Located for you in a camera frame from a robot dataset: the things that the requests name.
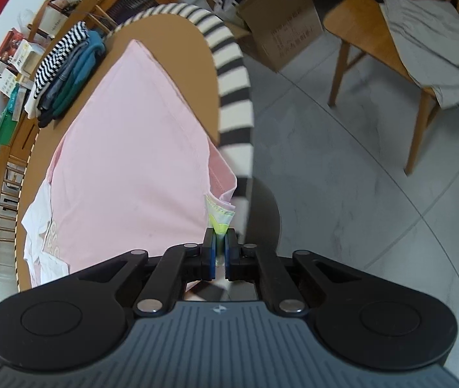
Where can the green plastic basket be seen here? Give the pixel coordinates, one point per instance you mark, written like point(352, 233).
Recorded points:
point(5, 129)

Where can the pink t-shirt with white sleeves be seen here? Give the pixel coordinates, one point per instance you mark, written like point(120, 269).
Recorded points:
point(132, 149)

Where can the grey cloth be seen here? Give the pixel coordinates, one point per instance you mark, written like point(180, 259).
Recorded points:
point(431, 48)

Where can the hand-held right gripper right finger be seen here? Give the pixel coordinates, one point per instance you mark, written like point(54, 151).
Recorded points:
point(228, 258)

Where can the green and blue knit sweater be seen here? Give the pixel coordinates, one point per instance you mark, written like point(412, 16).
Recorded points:
point(88, 54)

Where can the cardboard box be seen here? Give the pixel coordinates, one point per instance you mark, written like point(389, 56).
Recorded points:
point(286, 28)

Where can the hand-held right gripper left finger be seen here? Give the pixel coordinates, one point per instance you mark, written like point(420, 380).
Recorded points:
point(212, 256)

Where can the blue jeans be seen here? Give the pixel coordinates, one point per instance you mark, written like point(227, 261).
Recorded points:
point(66, 70)

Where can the wooden chair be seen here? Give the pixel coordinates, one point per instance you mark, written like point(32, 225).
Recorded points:
point(358, 20)
point(2, 178)

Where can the black white striped top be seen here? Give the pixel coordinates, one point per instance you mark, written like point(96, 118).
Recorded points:
point(57, 54)

